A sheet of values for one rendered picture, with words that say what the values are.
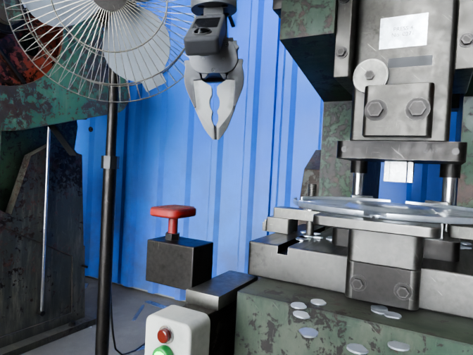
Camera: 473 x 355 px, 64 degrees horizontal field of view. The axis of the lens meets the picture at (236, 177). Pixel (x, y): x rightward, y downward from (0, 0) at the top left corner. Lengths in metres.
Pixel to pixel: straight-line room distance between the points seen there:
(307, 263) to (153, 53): 0.81
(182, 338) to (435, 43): 0.57
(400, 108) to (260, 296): 0.36
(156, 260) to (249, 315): 0.18
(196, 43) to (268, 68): 1.61
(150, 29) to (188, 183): 1.27
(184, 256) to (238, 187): 1.52
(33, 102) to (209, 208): 1.06
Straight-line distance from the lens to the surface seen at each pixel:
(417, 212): 0.57
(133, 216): 2.56
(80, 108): 1.77
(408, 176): 0.73
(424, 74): 0.68
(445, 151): 0.67
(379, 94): 0.65
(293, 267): 0.65
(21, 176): 1.88
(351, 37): 0.69
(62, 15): 1.24
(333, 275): 0.63
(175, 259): 0.63
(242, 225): 2.08
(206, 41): 0.51
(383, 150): 0.68
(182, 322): 0.53
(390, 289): 0.59
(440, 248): 0.68
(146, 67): 1.22
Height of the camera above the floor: 0.83
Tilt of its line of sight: 1 degrees down
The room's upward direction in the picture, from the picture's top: 3 degrees clockwise
